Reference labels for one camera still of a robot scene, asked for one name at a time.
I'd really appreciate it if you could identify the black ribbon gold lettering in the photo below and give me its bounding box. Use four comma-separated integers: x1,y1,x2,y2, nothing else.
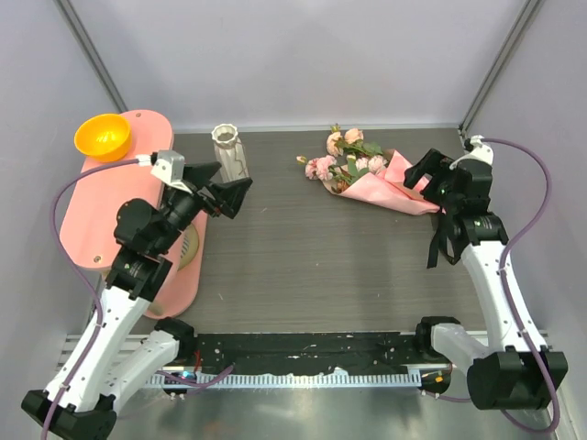
426,209,460,269

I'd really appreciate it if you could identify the slotted white cable duct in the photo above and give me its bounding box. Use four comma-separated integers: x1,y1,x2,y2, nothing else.
145,371,423,387

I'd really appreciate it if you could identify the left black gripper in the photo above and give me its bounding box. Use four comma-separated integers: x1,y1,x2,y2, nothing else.
155,162,252,252

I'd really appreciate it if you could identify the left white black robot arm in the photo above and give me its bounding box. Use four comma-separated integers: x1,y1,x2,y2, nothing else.
21,161,252,439

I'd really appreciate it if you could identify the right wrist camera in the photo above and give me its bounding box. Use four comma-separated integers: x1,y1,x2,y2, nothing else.
449,135,493,170

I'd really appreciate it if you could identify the pink tiered wooden shelf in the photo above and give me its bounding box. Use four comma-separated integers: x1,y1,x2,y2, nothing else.
60,108,209,321

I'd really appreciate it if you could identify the pink flower bouquet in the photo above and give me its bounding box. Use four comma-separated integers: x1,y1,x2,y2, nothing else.
296,125,438,215

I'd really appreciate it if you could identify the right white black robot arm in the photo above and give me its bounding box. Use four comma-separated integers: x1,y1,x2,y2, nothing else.
404,147,568,410

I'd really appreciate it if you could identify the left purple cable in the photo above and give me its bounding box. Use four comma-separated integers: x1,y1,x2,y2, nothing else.
41,155,152,440

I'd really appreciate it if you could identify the white ribbed ceramic vase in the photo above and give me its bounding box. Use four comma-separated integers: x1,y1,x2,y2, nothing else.
211,124,249,182

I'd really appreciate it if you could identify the orange plastic bowl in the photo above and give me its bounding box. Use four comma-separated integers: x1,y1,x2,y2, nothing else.
73,114,132,163

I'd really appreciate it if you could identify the black mounting base plate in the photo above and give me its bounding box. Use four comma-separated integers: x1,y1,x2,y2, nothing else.
178,332,448,376

